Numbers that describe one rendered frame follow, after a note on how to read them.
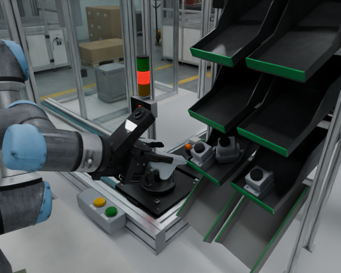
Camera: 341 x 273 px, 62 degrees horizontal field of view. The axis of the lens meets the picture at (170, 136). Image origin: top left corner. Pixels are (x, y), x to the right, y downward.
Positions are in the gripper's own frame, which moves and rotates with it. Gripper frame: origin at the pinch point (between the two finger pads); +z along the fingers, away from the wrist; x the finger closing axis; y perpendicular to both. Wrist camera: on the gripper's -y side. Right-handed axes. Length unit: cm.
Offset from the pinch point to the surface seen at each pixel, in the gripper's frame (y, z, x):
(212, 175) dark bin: 5.2, 15.8, 2.2
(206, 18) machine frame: -58, 93, -105
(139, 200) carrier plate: 29.5, 17.1, -23.9
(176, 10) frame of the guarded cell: -57, 82, -125
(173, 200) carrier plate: 25.3, 26.1, -16.5
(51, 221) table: 51, -3, -45
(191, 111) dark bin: -9.4, 6.5, -5.0
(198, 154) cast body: 0.9, 11.5, -1.7
